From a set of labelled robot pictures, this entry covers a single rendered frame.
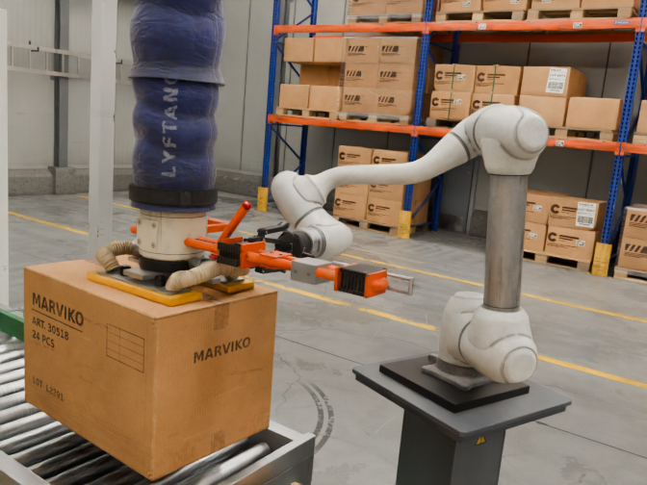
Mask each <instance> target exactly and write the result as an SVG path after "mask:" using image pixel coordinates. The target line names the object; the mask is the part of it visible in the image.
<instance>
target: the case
mask: <svg viewBox="0 0 647 485"><path fill-rule="evenodd" d="M100 270H106V269H104V267H102V265H101V264H100V263H98V261H97V260H96V259H95V258H89V259H82V260H74V261H66V262H58V263H50V264H42V265H34V266H27V267H24V388H25V401H27V402H29V403H30V404H32V405H33V406H35V407H36V408H38V409H39V410H40V411H42V412H43V413H45V414H46V415H48V416H49V417H51V418H53V419H54V420H56V421H58V422H59V423H61V424H63V425H64V426H66V427H67V428H69V429H70V430H72V431H74V432H75V433H77V434H78V435H80V436H81V437H83V438H85V439H86V440H88V441H89V442H91V443H92V444H94V445H96V446H97V447H99V448H101V449H102V450H104V451H106V452H107V453H109V454H110V455H112V456H113V457H115V458H116V459H117V460H119V461H120V462H122V463H123V464H125V465H126V466H128V467H130V468H131V469H133V470H134V471H136V472H138V473H140V474H141V475H143V476H144V477H146V478H147V479H149V480H151V481H154V480H156V479H158V478H161V477H163V476H165V475H167V474H169V473H171V472H175V471H177V470H179V469H181V468H183V467H185V466H188V465H190V464H191V463H193V462H195V461H197V460H200V459H202V458H204V457H206V456H208V455H210V454H212V453H215V452H217V451H219V450H221V449H223V448H225V447H229V446H231V445H233V444H235V443H237V442H240V441H241V440H243V439H245V438H247V437H249V436H251V435H254V434H256V433H258V432H260V431H262V430H264V429H267V428H269V427H270V415H271V400H272V371H273V356H274V341H275V327H276V311H277V297H278V291H277V290H273V289H270V288H266V287H263V286H259V285H256V284H254V288H252V289H248V290H244V291H239V292H235V293H232V294H227V293H223V292H220V291H217V290H213V289H210V288H206V287H203V286H199V285H192V286H191V287H190V286H189V287H188V288H187V289H190V290H193V291H196V292H199V293H202V298H201V300H198V301H194V302H189V303H185V304H181V305H176V306H172V307H170V306H168V305H165V304H161V303H158V302H155V301H152V300H149V299H146V298H143V297H140V296H137V295H134V294H130V293H127V292H124V291H121V290H118V289H114V288H111V287H108V286H105V285H102V284H99V283H96V282H93V281H90V280H89V279H87V273H89V272H94V271H100Z"/></svg>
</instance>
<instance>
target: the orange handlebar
mask: <svg viewBox="0 0 647 485"><path fill-rule="evenodd" d="M228 223H229V222H227V221H222V220H217V219H212V218H208V221H207V233H216V232H223V230H224V229H225V228H226V226H227V225H228ZM130 231H131V233H133V234H137V224H135V225H132V226H131V227H130ZM199 239H200V240H203V241H199V240H195V239H190V238H187V239H186V240H184V245H186V246H189V247H193V248H197V249H201V250H205V251H210V252H214V253H217V250H218V245H217V244H215V242H216V241H217V240H213V239H208V238H204V237H199ZM204 241H208V242H204ZM291 256H293V254H290V253H285V252H281V251H265V250H258V252H257V253H254V252H249V251H248V252H247V253H246V260H247V261H250V262H254V263H258V264H261V265H259V267H263V268H270V269H286V270H291V263H292V260H296V259H300V258H296V257H291ZM335 268H337V267H335V266H328V267H327V268H317V270H316V271H315V274H316V276H317V277H319V278H322V279H326V280H331V281H334V277H335ZM388 286H389V281H388V280H387V279H386V278H384V277H383V278H382V279H379V280H375V281H374V282H373V284H372V289H373V290H374V291H380V290H384V289H386V288H387V287H388Z"/></svg>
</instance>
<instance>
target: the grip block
mask: <svg viewBox="0 0 647 485"><path fill-rule="evenodd" d="M242 241H243V237H234V238H226V239H218V250H217V263H218V264H224V265H228V266H231V267H235V268H237V267H238V266H239V264H240V269H243V268H253V267H258V266H259V265H261V264H258V263H254V262H250V261H247V260H246V253H247V252H248V251H249V252H254V253H257V252H258V250H265V251H266V242H251V243H244V244H241V247H239V246H238V245H235V243H241V242H242Z"/></svg>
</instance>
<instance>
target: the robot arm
mask: <svg viewBox="0 0 647 485"><path fill-rule="evenodd" d="M548 139H549V127H548V125H547V123H546V121H545V119H544V118H543V117H542V116H541V115H539V114H538V113H537V112H535V111H533V110H531V109H529V108H526V107H521V106H506V105H504V104H493V105H489V106H486V107H484V108H482V109H480V110H478V111H476V112H475V113H473V114H472V115H470V116H468V117H467V118H465V119H464V120H462V121H461V122H460V123H458V124H457V125H456V126H455V127H454V128H453V129H452V130H451V131H450V132H449V133H448V134H447V135H446V136H445V137H444V138H443V139H441V140H440V141H439V142H438V143H437V144H436V145H435V146H434V147H433V148H432V149H431V150H430V151H429V152H428V153H427V154H426V155H425V156H424V157H423V158H421V159H419V160H417V161H415V162H411V163H406V164H394V165H363V166H338V167H334V168H332V169H329V170H326V171H324V172H322V173H320V174H317V175H308V174H305V175H303V176H301V175H298V174H297V173H295V172H292V171H288V170H287V171H282V172H280V173H279V174H277V175H276V176H275V177H274V179H273V180H272V187H271V191H272V197H273V199H274V201H275V204H276V206H277V208H278V210H279V211H280V213H281V214H282V216H284V218H285V219H286V220H287V221H288V222H289V223H288V222H283V221H281V222H279V223H278V224H277V225H273V226H268V227H263V228H259V229H258V230H257V233H258V235H257V236H255V235H254V236H253V237H249V238H248V239H247V242H235V245H238V246H239V247H241V244H244V243H257V242H266V243H274V246H275V249H274V251H281V252H285V253H290V254H293V256H291V257H296V258H300V259H301V258H302V253H303V252H305V253H308V254H311V255H315V256H317V259H319V260H322V259H329V258H333V257H336V256H338V255H340V254H342V253H344V252H345V251H346V250H347V249H348V248H349V247H350V245H351V243H352V233H351V231H350V229H349V228H348V227H347V226H346V225H345V224H344V223H342V222H340V221H338V220H337V219H335V218H333V217H332V216H330V215H329V214H328V213H327V212H326V211H325V210H324V208H323V205H324V204H325V203H326V198H327V196H328V194H329V193H330V192H331V191H332V190H333V189H335V188H337V187H339V186H342V185H349V184H364V185H408V184H416V183H420V182H424V181H426V180H429V179H431V178H433V177H435V176H437V175H439V174H441V173H443V172H445V171H448V170H450V169H452V168H454V167H456V166H460V165H462V164H464V163H466V162H468V161H469V160H471V159H473V158H475V157H477V156H478V155H480V156H482V157H483V160H484V166H485V168H486V170H487V172H488V173H490V180H489V198H488V217H487V235H486V253H485V272H484V289H483V294H481V293H475V292H457V293H456V294H454V295H452V297H451V298H450V299H449V301H448V303H447V304H446V307H445V309H444V312H443V315H442V319H441V325H440V333H439V344H438V354H434V353H430V354H429V355H428V360H429V361H430V362H431V363H432V364H433V365H428V366H423V367H422V372H424V373H427V374H430V375H432V376H434V377H437V378H439V379H441V380H443V381H445V382H447V383H450V384H452V385H454V386H455V387H456V388H458V389H459V390H462V391H469V390H470V389H471V388H474V387H477V386H480V385H484V384H487V383H491V382H499V383H504V384H505V383H518V382H522V381H525V380H527V379H528V378H530V377H531V376H532V375H533V373H534V372H535V370H536V367H537V361H538V356H537V349H536V345H535V343H534V342H533V338H532V334H531V326H530V321H529V316H528V314H527V313H526V311H525V310H524V309H523V308H522V307H521V306H520V298H521V284H522V268H523V254H524V238H525V223H526V209H527V193H528V179H529V174H531V173H532V171H533V170H534V167H535V164H536V162H537V159H538V157H539V154H540V153H541V152H542V151H543V150H544V148H545V147H546V145H547V142H548ZM290 224H291V225H292V226H293V227H294V229H295V230H294V231H293V232H290V231H289V230H288V228H289V227H290ZM281 231H282V234H281V235H280V236H279V237H278V238H277V239H275V238H268V237H265V235H268V234H272V233H277V232H281Z"/></svg>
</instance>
